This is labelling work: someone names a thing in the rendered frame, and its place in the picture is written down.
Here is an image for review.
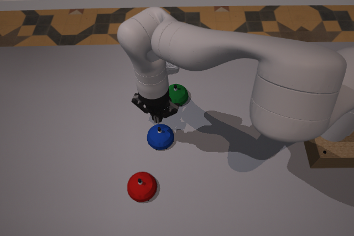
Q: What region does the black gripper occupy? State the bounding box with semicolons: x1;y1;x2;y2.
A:
132;88;180;124

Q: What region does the blue bell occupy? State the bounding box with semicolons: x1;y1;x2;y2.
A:
147;124;174;150

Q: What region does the green service bell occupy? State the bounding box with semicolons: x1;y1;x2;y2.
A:
169;84;188;106

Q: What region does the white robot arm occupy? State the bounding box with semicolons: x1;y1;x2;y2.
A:
117;7;354;143

